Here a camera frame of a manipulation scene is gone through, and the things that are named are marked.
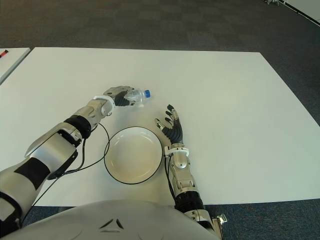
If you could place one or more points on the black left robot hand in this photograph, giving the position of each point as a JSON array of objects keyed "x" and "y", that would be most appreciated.
[{"x": 118, "y": 98}]

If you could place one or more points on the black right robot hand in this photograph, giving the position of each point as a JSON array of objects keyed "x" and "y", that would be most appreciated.
[{"x": 175, "y": 131}]

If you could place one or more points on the clear water bottle blue cap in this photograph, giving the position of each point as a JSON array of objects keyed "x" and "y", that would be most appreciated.
[{"x": 138, "y": 96}]

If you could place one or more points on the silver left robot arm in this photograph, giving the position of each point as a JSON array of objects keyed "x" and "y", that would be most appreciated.
[{"x": 55, "y": 147}]

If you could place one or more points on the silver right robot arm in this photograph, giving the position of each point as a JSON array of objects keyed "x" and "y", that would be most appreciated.
[{"x": 182, "y": 178}]

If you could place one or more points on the white plate black rim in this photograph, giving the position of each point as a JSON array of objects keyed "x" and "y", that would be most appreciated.
[{"x": 132, "y": 155}]

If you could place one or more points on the small metal clip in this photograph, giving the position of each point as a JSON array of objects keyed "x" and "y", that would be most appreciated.
[{"x": 222, "y": 218}]

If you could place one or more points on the grey robot torso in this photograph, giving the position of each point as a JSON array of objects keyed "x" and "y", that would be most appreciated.
[{"x": 112, "y": 225}]

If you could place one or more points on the white side table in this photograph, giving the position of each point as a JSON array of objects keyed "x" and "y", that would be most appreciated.
[{"x": 10, "y": 61}]

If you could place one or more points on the red marker pen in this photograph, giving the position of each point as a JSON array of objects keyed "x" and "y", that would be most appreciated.
[{"x": 3, "y": 53}]

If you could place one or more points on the grey chair legs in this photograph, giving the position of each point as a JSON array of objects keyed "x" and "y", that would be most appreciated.
[{"x": 272, "y": 1}]

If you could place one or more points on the white table corner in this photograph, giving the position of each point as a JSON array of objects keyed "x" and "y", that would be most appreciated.
[{"x": 306, "y": 11}]

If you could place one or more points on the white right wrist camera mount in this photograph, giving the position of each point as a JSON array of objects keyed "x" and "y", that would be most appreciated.
[{"x": 178, "y": 150}]

